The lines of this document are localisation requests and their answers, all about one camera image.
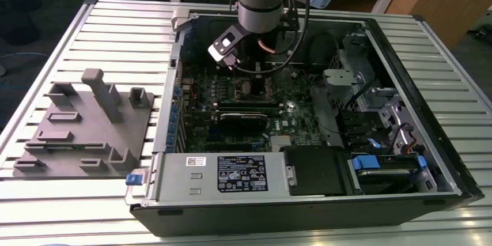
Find silver CPU with green edge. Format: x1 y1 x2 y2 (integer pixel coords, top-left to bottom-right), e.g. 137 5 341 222
246 80 270 97

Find CPU socket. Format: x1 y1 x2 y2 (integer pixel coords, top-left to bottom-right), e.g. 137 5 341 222
233 77 279 103

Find black RAM slot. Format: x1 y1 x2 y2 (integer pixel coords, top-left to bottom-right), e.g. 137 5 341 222
218 100 281 106

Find perforated metal drive cage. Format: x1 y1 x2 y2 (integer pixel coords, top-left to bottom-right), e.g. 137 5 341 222
326 33 390 91

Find black graphics card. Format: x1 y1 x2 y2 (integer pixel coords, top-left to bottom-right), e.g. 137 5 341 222
219 111 270 136

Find green motherboard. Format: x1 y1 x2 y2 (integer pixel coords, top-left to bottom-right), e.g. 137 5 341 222
181 64 326 154

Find silver chipset heatsink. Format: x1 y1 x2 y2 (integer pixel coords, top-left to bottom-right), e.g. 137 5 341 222
270 135 293 152

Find silver metal disk bay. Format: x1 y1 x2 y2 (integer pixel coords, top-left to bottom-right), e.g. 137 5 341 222
363 86 427 156

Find black plastic shroud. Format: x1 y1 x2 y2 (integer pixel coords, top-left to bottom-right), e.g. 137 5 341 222
279 145 365 198

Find hard disk in blue carrier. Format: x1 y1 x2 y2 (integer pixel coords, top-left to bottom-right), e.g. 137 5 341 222
349 153 429 195

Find silver power supply with label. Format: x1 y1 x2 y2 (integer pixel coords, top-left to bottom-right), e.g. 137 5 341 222
153 152 290 204

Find grey plastic parts rack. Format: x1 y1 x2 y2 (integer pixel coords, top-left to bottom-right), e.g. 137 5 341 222
13 68 157 178

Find black PC case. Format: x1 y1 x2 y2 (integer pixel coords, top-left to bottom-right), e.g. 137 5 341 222
129 9 486 238

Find green RAM stick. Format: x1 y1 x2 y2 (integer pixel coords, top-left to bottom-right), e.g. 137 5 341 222
45 143 85 151

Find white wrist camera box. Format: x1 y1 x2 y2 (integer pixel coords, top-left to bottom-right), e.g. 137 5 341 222
207 24 247 70

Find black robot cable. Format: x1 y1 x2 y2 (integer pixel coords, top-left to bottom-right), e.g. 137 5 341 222
234 0 313 74

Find grey metal bracket with hole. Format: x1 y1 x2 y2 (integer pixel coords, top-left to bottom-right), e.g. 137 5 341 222
323 68 366 108

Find multicoloured power wire bundle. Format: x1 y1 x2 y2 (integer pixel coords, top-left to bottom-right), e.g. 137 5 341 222
398 123 421 154

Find blue floor cable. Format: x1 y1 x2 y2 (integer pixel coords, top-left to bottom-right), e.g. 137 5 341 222
0 52 50 60

